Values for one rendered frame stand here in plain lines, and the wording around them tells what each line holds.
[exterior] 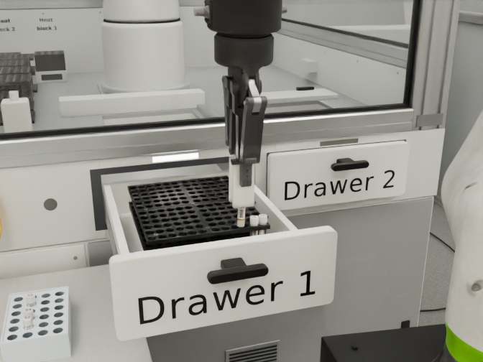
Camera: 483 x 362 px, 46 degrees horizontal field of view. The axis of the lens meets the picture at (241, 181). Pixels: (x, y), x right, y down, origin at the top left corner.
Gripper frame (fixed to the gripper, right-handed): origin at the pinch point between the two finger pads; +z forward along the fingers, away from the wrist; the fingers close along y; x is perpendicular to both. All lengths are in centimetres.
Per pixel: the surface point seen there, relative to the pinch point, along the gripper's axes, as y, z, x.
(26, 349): 5.9, 18.2, -30.2
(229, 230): 1.5, 6.7, -2.0
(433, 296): -94, 103, 109
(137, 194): -16.1, 7.9, -13.0
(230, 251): 11.3, 4.2, -4.6
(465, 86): -175, 39, 169
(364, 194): -21.1, 15.1, 31.2
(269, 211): -6.0, 8.5, 6.4
